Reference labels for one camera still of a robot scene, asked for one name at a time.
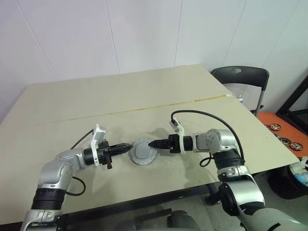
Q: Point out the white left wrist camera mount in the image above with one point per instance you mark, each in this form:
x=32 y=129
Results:
x=98 y=133

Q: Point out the small silver spoked wheel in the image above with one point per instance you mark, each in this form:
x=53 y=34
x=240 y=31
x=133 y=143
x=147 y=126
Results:
x=274 y=126
x=295 y=145
x=285 y=141

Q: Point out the black round bin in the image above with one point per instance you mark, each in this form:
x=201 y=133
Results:
x=286 y=187

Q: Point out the black table frame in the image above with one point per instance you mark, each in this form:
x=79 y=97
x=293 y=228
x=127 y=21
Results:
x=144 y=198

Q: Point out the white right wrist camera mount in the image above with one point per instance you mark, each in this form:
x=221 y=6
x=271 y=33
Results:
x=180 y=130

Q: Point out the black framed cabinet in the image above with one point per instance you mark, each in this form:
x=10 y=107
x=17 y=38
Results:
x=284 y=110

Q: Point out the dark grey rounded shape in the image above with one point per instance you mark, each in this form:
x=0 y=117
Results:
x=181 y=221

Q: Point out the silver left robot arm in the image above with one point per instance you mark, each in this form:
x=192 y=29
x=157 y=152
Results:
x=55 y=168

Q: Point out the black flat bar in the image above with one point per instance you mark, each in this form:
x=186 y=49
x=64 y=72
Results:
x=154 y=215

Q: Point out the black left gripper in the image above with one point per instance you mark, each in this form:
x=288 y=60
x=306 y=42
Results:
x=103 y=154

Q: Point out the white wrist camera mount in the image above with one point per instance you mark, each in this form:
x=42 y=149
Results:
x=180 y=130
x=98 y=133

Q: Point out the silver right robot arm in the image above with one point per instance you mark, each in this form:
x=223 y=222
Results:
x=216 y=142

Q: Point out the black folding chair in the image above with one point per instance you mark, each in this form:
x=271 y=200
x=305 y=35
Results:
x=240 y=75

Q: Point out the grey motor cover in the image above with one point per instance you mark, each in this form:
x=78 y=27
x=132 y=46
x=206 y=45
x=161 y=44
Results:
x=143 y=151

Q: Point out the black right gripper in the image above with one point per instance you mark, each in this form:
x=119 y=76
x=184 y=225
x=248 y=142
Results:
x=174 y=144

